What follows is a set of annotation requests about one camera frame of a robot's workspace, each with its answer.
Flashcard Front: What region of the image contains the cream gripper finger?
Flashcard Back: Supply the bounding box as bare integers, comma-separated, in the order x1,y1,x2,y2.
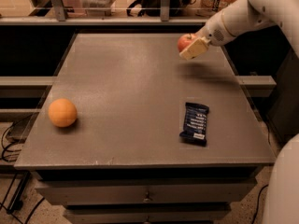
179,37,210,60

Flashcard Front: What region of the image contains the dark blue snack bar wrapper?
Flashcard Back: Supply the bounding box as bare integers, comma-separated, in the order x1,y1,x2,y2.
179,103,209,145

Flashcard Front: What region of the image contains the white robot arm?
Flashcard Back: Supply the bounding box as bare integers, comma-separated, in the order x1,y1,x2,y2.
179,0,299,224

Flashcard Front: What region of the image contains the orange fruit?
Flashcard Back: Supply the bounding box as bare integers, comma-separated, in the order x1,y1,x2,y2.
48,98,78,128

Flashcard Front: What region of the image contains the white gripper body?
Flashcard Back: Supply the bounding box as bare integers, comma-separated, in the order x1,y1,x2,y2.
195,9,239,46

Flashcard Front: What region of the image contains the black cables left floor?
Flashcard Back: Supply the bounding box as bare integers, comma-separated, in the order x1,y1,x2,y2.
0,115,46,224

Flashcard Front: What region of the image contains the red apple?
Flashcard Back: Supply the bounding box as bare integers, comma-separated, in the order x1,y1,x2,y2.
177,34,196,52

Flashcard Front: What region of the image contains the metal shelf rail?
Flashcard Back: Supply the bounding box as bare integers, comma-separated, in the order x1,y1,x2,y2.
0,0,208,27

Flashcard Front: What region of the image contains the black floor cable right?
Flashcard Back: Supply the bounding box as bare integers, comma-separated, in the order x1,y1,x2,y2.
250,184,269,224

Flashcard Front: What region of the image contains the grey drawer cabinet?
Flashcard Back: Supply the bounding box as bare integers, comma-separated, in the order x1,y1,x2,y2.
16,34,275,224

